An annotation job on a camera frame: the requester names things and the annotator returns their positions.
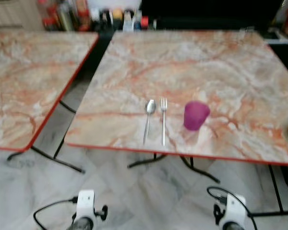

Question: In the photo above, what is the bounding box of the purple plastic cup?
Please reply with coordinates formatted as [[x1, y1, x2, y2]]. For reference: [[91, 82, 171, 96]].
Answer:
[[183, 101, 211, 132]]

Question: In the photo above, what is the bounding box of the silver metal fork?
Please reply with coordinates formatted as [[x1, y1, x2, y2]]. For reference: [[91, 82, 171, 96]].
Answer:
[[160, 98, 168, 147]]

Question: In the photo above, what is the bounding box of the silver metal spoon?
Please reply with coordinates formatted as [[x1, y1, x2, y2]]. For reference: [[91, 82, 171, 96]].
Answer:
[[143, 99, 157, 146]]

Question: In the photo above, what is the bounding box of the white tray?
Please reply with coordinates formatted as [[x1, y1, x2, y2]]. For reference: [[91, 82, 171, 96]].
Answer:
[[265, 30, 288, 45]]

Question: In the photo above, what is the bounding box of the white bottle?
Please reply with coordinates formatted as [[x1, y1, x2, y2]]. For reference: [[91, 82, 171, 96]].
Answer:
[[123, 11, 135, 32]]

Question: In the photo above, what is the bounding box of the metal can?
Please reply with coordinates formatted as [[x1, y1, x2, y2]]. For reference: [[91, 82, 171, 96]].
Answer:
[[58, 2, 75, 32]]

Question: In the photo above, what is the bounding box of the black appliance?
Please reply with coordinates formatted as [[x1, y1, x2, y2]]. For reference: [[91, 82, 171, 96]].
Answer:
[[139, 0, 285, 30]]

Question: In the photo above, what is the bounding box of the yellow lid jar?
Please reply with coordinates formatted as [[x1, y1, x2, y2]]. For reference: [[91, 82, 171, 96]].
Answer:
[[111, 7, 124, 24]]

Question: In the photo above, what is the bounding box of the red packet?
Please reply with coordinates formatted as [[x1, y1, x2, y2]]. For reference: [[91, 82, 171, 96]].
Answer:
[[76, 0, 91, 24]]

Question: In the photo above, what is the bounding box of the light wooden cabinet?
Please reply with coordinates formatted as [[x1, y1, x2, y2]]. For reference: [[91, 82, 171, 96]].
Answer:
[[0, 0, 41, 30]]

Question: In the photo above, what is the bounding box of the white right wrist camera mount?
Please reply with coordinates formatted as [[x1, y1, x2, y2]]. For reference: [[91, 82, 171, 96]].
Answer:
[[220, 193, 248, 226]]

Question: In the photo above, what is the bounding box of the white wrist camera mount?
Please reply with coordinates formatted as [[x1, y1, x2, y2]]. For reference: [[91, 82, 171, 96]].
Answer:
[[220, 193, 248, 226], [76, 190, 96, 220]]

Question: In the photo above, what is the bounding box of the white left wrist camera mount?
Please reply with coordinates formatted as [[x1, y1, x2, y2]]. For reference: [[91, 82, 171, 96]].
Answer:
[[76, 190, 96, 220]]

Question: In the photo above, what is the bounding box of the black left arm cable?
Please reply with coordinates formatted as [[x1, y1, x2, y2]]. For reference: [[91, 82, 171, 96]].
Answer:
[[33, 196, 79, 230]]

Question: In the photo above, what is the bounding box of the black metal table frame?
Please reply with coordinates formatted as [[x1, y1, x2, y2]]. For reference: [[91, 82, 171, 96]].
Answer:
[[128, 152, 288, 217], [7, 98, 84, 174]]

